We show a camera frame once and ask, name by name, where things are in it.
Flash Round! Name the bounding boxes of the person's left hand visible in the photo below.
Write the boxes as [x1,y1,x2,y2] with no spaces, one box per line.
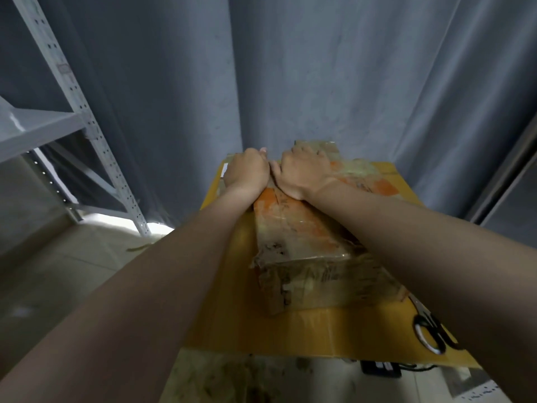
[222,147,272,204]

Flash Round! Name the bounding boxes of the person's right hand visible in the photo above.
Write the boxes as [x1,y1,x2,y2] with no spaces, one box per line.
[270,142,347,203]

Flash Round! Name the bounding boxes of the medium brown cardboard box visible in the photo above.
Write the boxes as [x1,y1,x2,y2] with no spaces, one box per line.
[294,140,343,161]

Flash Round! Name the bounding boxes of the large orange print cardboard box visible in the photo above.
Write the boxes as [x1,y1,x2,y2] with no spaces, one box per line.
[250,158,412,317]

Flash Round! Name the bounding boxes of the black-handled scissors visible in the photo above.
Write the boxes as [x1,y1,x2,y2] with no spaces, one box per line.
[409,293,461,358]

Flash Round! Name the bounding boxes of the person's right forearm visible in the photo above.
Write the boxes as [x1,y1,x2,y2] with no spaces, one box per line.
[306,179,537,403]

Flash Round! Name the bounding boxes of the person's left forearm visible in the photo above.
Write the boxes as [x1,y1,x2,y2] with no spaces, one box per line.
[0,190,257,403]

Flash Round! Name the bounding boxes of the tape scraps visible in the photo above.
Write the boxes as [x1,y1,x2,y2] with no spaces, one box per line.
[163,352,286,403]

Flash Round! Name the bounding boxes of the grey curtain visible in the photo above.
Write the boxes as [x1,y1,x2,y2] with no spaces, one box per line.
[0,0,537,232]

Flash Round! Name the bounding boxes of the yellow wooden table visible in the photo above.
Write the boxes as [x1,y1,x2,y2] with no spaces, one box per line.
[180,157,483,370]

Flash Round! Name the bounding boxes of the black power adapter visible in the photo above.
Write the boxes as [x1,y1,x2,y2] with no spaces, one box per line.
[361,359,404,378]

